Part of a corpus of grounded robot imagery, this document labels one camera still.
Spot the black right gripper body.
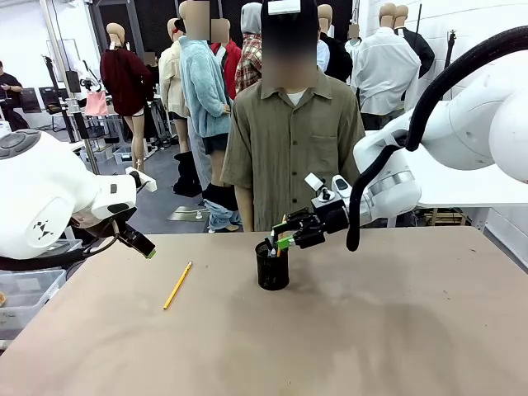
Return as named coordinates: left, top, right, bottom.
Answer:
left=293, top=196, right=351, bottom=250

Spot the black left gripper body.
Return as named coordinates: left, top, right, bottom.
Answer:
left=69, top=205, right=138, bottom=239

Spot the orange pencil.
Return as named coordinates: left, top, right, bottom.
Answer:
left=275, top=213, right=289, bottom=259

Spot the person's right forearm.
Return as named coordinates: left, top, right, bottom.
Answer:
left=234, top=184, right=256, bottom=233

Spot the black mesh pen holder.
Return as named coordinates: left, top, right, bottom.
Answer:
left=254, top=240, right=290, bottom=291

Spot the yellow pencil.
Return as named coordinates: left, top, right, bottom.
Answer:
left=163, top=261, right=194, bottom=311

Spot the blue jeans pile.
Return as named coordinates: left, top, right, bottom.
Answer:
left=203, top=200, right=243, bottom=233

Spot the grey floor crate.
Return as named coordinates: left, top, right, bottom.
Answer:
left=112, top=146, right=135, bottom=166

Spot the person in olive shirt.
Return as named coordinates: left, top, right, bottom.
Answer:
left=220, top=0, right=366, bottom=233

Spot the clear plastic bin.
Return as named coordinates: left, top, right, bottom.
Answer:
left=0, top=267, right=68, bottom=344

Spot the pink bag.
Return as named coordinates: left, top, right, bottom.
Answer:
left=83, top=90, right=110, bottom=118

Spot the mannequin in maroon sweater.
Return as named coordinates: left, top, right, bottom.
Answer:
left=100, top=22, right=156, bottom=174

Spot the black monitor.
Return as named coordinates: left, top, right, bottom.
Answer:
left=19, top=87, right=43, bottom=114

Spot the white table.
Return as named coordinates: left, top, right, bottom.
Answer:
left=415, top=163, right=528, bottom=232

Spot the person in black clothes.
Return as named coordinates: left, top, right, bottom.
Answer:
left=0, top=60, right=32, bottom=131

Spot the mannequin in blue fleece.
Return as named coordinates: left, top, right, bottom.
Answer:
left=177, top=0, right=244, bottom=232

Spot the mannequin in white shirt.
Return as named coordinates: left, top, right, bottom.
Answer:
left=353, top=2, right=422, bottom=130

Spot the mannequin in cream jacket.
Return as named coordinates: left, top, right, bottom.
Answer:
left=158, top=17, right=191, bottom=154

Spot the mannequin in light blue shirt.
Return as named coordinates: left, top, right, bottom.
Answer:
left=316, top=39, right=331, bottom=72

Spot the mannequin in black jacket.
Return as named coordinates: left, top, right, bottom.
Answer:
left=317, top=3, right=354, bottom=84

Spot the mannequin in plaid shirt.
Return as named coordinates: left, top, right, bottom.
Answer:
left=234, top=2, right=265, bottom=95

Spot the mannequin in red jacket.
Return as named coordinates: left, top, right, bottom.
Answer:
left=210, top=18, right=244, bottom=102

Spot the mannequin in black coat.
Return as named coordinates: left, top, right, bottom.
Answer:
left=394, top=4, right=436, bottom=80

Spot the black tripod stand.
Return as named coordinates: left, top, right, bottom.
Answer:
left=442, top=29, right=461, bottom=70

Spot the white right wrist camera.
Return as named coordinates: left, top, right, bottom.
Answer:
left=304, top=172, right=352, bottom=204

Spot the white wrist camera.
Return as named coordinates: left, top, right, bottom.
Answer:
left=304, top=172, right=352, bottom=204
left=125, top=166, right=158, bottom=193

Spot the metal floor base plate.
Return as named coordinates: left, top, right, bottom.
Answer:
left=167, top=205, right=210, bottom=223

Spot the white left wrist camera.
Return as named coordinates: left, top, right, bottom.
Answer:
left=125, top=166, right=158, bottom=193

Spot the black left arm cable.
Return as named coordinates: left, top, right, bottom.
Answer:
left=0, top=220, right=125, bottom=272

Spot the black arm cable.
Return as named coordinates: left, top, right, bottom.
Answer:
left=0, top=220, right=125, bottom=272
left=346, top=25, right=528, bottom=252

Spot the aluminium frame pole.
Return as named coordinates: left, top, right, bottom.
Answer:
left=40, top=0, right=102, bottom=177

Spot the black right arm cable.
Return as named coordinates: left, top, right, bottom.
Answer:
left=346, top=25, right=528, bottom=252

